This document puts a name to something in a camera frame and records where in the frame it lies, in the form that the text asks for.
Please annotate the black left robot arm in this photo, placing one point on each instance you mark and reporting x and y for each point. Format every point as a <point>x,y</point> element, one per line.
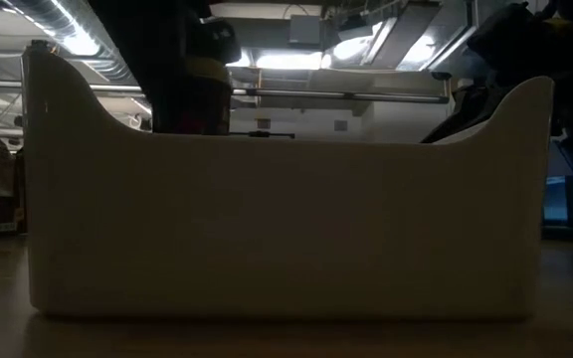
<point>137,64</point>

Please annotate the rectangular silver air duct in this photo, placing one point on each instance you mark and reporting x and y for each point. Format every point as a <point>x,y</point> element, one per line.
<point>401,35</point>

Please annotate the grey ceiling junction box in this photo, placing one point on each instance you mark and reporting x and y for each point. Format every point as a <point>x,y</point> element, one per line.
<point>305,30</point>

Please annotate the long horizontal silver pipe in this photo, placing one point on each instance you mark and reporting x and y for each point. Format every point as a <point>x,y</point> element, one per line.
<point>366,97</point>

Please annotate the round silver air duct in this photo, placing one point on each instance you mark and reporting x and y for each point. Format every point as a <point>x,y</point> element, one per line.
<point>43,10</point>

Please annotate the yellow-lid brown spice jar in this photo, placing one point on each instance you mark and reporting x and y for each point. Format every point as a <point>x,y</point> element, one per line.
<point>207,99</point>

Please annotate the small black clamp bar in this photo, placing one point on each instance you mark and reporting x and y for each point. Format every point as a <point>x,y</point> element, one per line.
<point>266,134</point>

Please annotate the dark ceiling security camera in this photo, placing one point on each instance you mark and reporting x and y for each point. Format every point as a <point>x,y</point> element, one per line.
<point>440,75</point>

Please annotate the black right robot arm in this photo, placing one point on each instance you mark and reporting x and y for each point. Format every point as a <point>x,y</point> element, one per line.
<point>510,45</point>

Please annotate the bright ceiling light panel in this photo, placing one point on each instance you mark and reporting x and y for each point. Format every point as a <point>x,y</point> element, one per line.
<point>286,60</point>
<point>242,60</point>

